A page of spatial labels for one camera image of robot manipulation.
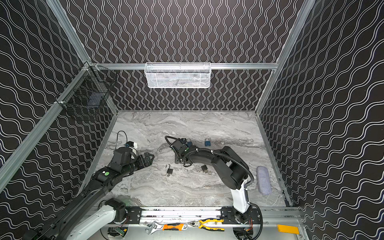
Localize blue padlock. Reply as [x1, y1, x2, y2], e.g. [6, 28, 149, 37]
[186, 139, 193, 148]
[205, 138, 211, 147]

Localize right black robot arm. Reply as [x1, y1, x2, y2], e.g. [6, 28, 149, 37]
[165, 136, 255, 214]

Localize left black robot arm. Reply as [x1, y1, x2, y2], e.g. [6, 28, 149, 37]
[22, 147, 155, 240]

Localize black padlock middle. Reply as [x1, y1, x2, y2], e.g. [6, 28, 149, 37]
[166, 164, 174, 177]

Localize grey oblong pad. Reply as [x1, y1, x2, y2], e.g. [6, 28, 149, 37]
[257, 166, 272, 196]

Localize yellow tag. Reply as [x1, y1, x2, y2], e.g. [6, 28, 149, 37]
[277, 225, 300, 235]

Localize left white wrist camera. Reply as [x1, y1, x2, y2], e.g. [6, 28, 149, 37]
[125, 141, 138, 156]

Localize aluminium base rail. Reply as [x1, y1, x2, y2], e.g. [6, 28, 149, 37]
[122, 207, 262, 226]

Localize adjustable wrench orange handle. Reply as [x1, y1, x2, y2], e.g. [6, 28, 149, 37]
[146, 222, 188, 235]

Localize white wire basket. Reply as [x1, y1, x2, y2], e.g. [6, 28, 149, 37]
[144, 62, 212, 89]

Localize yellow handled pliers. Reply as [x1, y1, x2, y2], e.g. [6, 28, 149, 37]
[188, 219, 225, 232]

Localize black wire basket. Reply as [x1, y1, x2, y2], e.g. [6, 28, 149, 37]
[58, 63, 118, 123]

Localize black corrugated cable conduit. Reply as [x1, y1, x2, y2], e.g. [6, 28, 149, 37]
[164, 135, 264, 240]

